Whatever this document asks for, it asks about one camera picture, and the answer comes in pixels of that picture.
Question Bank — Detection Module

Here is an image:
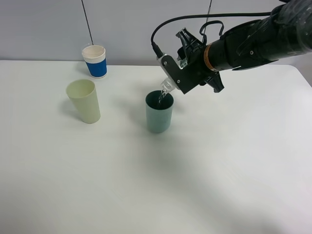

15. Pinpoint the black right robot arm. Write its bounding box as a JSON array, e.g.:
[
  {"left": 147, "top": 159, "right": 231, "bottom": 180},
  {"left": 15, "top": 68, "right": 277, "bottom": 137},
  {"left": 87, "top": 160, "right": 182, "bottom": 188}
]
[{"left": 170, "top": 0, "right": 312, "bottom": 93}]

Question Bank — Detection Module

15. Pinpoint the black right camera cable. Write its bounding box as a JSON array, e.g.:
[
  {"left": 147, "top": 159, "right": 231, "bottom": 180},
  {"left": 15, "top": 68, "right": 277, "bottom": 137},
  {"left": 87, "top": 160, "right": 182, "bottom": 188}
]
[{"left": 150, "top": 11, "right": 275, "bottom": 58}]

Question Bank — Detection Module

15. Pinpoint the clear bottle green label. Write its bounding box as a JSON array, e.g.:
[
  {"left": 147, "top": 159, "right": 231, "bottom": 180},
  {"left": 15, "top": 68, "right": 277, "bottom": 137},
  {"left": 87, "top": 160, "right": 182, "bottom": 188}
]
[{"left": 158, "top": 54, "right": 188, "bottom": 94}]

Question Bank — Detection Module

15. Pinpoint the teal plastic cup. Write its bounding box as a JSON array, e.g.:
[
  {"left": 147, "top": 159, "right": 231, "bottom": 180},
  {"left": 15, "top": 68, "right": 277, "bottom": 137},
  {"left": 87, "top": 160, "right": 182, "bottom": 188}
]
[{"left": 145, "top": 90, "right": 174, "bottom": 134}]

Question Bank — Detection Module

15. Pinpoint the blue white paper cup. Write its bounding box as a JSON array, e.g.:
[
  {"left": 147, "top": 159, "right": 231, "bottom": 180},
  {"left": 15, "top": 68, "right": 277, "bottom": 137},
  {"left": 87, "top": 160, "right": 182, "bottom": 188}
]
[{"left": 81, "top": 45, "right": 107, "bottom": 78}]

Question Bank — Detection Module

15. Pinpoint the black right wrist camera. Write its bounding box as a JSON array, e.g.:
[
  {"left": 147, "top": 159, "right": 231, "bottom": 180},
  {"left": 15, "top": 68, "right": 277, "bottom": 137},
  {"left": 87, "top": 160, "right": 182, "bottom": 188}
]
[{"left": 157, "top": 54, "right": 208, "bottom": 94}]

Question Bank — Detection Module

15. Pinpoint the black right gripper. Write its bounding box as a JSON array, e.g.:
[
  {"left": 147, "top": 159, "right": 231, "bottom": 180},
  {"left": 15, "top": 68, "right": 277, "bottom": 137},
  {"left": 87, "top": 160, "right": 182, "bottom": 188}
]
[{"left": 175, "top": 28, "right": 234, "bottom": 93}]

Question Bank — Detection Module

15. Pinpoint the pale yellow plastic cup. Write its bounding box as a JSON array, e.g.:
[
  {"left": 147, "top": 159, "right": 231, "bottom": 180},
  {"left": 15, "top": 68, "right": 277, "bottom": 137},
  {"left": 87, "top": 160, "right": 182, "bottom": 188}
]
[{"left": 66, "top": 79, "right": 100, "bottom": 124}]

